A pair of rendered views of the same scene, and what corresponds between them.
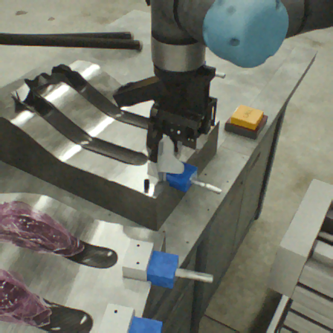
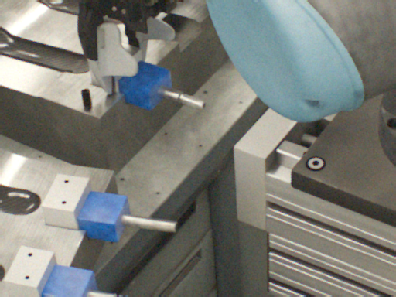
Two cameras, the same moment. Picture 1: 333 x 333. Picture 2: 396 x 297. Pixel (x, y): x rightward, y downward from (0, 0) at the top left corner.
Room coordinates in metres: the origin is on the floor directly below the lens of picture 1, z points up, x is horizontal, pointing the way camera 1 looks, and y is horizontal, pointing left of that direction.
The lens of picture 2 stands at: (-0.37, -0.17, 1.55)
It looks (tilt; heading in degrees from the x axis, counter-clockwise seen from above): 39 degrees down; 9
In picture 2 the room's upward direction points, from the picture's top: 7 degrees counter-clockwise
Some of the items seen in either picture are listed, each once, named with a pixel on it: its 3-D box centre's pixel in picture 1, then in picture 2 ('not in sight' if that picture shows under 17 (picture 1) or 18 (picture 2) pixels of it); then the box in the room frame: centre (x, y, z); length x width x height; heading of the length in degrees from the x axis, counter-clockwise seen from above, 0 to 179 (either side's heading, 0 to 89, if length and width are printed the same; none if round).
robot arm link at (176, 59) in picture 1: (179, 47); not in sight; (0.52, -0.02, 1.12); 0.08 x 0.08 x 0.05
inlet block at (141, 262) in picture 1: (169, 270); (113, 218); (0.34, 0.00, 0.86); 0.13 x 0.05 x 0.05; 77
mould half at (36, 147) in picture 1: (87, 125); (11, 22); (0.69, 0.17, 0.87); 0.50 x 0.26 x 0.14; 60
